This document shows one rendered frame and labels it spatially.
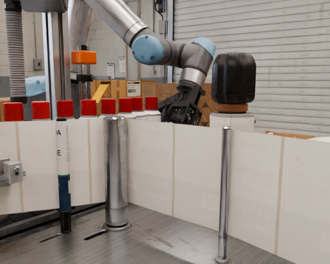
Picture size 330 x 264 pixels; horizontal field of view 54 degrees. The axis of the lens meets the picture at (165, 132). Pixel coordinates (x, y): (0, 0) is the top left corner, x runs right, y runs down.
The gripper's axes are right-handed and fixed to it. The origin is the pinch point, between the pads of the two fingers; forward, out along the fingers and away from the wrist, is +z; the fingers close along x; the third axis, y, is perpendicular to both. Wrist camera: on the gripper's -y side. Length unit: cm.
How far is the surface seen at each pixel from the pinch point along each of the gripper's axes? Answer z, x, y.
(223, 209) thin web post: 12.9, -27.1, 39.0
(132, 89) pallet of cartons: -128, 207, -277
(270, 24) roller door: -282, 291, -148
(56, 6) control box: -17.3, -40.4, -6.6
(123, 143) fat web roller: 8.0, -32.4, 21.4
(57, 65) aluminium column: -7.9, -32.0, -11.7
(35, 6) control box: -15.8, -43.0, -10.2
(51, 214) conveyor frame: 23.3, -29.0, 6.0
